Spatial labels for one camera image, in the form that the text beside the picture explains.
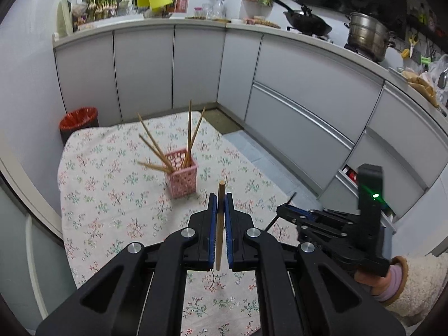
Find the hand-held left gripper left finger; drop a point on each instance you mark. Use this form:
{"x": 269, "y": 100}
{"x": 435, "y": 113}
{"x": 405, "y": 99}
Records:
{"x": 211, "y": 231}

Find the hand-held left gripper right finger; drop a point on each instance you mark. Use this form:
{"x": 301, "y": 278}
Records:
{"x": 228, "y": 231}

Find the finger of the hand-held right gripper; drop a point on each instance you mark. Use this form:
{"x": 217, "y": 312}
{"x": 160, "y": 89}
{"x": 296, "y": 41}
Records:
{"x": 315, "y": 227}
{"x": 297, "y": 211}

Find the wooden chopstick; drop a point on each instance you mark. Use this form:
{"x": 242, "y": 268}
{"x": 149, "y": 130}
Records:
{"x": 219, "y": 217}
{"x": 197, "y": 129}
{"x": 152, "y": 149}
{"x": 152, "y": 138}
{"x": 189, "y": 129}

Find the dark chopstick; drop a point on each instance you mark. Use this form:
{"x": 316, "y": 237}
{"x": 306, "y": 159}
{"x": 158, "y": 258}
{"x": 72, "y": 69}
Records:
{"x": 271, "y": 223}

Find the pink perforated basket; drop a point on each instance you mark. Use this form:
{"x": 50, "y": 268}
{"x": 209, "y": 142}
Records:
{"x": 182, "y": 182}

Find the person's right forearm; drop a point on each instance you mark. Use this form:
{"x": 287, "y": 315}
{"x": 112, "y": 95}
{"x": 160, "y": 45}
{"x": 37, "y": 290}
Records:
{"x": 416, "y": 287}

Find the person's right hand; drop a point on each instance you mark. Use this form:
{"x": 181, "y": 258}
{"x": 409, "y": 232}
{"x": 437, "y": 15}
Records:
{"x": 372, "y": 284}

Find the red packet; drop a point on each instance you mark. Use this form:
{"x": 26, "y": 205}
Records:
{"x": 350, "y": 175}

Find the brown floor mat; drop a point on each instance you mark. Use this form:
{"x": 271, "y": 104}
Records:
{"x": 224, "y": 120}

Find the floral tablecloth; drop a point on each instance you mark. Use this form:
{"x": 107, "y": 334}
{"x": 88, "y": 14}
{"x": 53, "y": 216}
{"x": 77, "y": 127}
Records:
{"x": 105, "y": 199}

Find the grey kitchen cabinets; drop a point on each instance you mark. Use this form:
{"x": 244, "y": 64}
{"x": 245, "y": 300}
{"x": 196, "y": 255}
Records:
{"x": 297, "y": 87}

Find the bagged bread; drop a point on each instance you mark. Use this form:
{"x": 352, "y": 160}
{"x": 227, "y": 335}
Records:
{"x": 420, "y": 85}

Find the red-lined trash bin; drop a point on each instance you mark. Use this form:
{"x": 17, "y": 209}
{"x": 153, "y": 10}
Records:
{"x": 78, "y": 119}

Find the white plastic bag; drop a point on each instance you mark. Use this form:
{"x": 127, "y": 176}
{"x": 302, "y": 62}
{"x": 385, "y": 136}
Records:
{"x": 439, "y": 73}

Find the black wok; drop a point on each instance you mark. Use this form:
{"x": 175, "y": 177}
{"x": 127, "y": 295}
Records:
{"x": 308, "y": 22}

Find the steel cooking pot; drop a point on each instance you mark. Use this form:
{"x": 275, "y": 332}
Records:
{"x": 367, "y": 35}

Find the clear glass jar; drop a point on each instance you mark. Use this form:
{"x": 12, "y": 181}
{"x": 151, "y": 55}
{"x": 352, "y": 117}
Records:
{"x": 206, "y": 10}
{"x": 218, "y": 7}

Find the pink bottle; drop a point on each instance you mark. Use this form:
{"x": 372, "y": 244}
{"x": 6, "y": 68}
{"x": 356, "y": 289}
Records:
{"x": 181, "y": 1}

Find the potted green sprouts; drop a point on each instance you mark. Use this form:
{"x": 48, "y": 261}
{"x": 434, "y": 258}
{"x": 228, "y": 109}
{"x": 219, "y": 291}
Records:
{"x": 101, "y": 7}

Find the pale green board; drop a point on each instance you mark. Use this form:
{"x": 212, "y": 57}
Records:
{"x": 63, "y": 17}

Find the wall rack with tools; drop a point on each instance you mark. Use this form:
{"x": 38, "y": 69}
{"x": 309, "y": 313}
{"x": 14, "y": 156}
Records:
{"x": 421, "y": 19}

